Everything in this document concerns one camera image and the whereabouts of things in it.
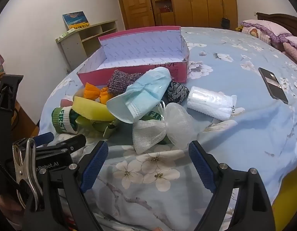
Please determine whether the green cloth strip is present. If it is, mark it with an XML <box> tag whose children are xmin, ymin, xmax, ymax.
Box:
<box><xmin>75</xmin><ymin>114</ymin><xmax>120</xmax><ymax>139</ymax></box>

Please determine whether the wooden wardrobe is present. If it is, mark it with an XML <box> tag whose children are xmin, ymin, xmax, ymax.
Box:
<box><xmin>146</xmin><ymin>0</ymin><xmax>239</xmax><ymax>30</ymax></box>

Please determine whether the orange cloth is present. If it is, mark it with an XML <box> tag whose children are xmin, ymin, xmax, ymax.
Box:
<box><xmin>84</xmin><ymin>82</ymin><xmax>114</xmax><ymax>105</ymax></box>

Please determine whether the white mesh pouch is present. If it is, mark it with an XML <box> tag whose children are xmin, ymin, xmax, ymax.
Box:
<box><xmin>132</xmin><ymin>102</ymin><xmax>194</xmax><ymax>154</ymax></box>

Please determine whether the white plastic bag roll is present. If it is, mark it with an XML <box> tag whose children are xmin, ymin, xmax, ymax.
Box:
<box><xmin>187</xmin><ymin>86</ymin><xmax>245</xmax><ymax>121</ymax></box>

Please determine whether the yellow plastic object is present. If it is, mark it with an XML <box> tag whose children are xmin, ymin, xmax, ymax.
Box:
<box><xmin>271</xmin><ymin>172</ymin><xmax>297</xmax><ymax>231</ymax></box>

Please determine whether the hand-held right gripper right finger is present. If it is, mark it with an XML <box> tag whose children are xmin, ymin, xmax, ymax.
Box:
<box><xmin>188</xmin><ymin>140</ymin><xmax>275</xmax><ymax>231</ymax></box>

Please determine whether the green white sock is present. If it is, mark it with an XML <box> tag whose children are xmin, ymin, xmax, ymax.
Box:
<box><xmin>141</xmin><ymin>109</ymin><xmax>164</xmax><ymax>122</ymax></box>

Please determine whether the dark wooden headboard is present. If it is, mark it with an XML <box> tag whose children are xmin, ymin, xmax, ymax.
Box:
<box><xmin>256</xmin><ymin>12</ymin><xmax>297</xmax><ymax>38</ymax></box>

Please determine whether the dark patterned pouch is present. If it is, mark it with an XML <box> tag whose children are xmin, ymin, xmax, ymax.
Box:
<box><xmin>163</xmin><ymin>80</ymin><xmax>190</xmax><ymax>103</ymax></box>

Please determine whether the pink ruffled pillow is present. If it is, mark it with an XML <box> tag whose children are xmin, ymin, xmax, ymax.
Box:
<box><xmin>271</xmin><ymin>36</ymin><xmax>297</xmax><ymax>53</ymax></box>
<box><xmin>242</xmin><ymin>20</ymin><xmax>293</xmax><ymax>44</ymax></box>

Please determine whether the pink checked pillow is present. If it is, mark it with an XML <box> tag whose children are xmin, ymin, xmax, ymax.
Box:
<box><xmin>282</xmin><ymin>42</ymin><xmax>297</xmax><ymax>69</ymax></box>

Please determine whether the wooden cabinet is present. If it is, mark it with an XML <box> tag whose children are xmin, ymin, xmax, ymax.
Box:
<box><xmin>9</xmin><ymin>99</ymin><xmax>40</xmax><ymax>145</ymax></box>

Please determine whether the black smartphone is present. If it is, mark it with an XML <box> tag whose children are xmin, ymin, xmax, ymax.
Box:
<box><xmin>258</xmin><ymin>67</ymin><xmax>289</xmax><ymax>105</ymax></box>

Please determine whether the wooden door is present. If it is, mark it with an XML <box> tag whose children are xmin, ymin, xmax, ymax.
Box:
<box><xmin>115</xmin><ymin>0</ymin><xmax>156</xmax><ymax>30</ymax></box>

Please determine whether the pink round puff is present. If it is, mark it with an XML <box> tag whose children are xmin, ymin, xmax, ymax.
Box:
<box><xmin>60</xmin><ymin>95</ymin><xmax>78</xmax><ymax>107</ymax></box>

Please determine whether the purple knitted cloth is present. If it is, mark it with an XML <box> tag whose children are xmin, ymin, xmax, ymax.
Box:
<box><xmin>107</xmin><ymin>69</ymin><xmax>143</xmax><ymax>96</ymax></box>

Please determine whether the yellow sponge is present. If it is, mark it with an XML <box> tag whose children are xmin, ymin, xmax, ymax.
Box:
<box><xmin>72</xmin><ymin>96</ymin><xmax>116</xmax><ymax>121</ymax></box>

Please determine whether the checked cartoon pillow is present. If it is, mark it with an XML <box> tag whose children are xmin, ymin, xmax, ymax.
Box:
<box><xmin>240</xmin><ymin>26</ymin><xmax>271</xmax><ymax>44</ymax></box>

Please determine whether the sunset canvas painting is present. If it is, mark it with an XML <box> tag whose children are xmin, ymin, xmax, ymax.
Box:
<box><xmin>62</xmin><ymin>11</ymin><xmax>90</xmax><ymax>30</ymax></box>

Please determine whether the green white packet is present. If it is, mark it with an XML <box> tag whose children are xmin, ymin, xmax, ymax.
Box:
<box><xmin>58</xmin><ymin>28</ymin><xmax>77</xmax><ymax>39</ymax></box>
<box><xmin>51</xmin><ymin>106</ymin><xmax>79</xmax><ymax>135</ymax></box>

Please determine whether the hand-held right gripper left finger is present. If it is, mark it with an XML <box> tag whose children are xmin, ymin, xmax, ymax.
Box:
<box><xmin>24</xmin><ymin>140</ymin><xmax>109</xmax><ymax>231</ymax></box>

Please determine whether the pink cardboard box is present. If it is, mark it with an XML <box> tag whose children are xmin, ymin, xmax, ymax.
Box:
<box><xmin>77</xmin><ymin>26</ymin><xmax>190</xmax><ymax>87</ymax></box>

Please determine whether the clear plastic bag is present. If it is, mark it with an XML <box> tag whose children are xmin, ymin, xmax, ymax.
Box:
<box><xmin>106</xmin><ymin>67</ymin><xmax>174</xmax><ymax>123</ymax></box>

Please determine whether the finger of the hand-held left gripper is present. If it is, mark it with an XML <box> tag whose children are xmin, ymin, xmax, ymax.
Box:
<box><xmin>36</xmin><ymin>135</ymin><xmax>87</xmax><ymax>155</ymax></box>
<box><xmin>34</xmin><ymin>132</ymin><xmax>54</xmax><ymax>148</ymax></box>

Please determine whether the beige shelf desk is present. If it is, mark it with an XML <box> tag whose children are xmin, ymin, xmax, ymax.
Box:
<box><xmin>55</xmin><ymin>20</ymin><xmax>118</xmax><ymax>71</ymax></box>

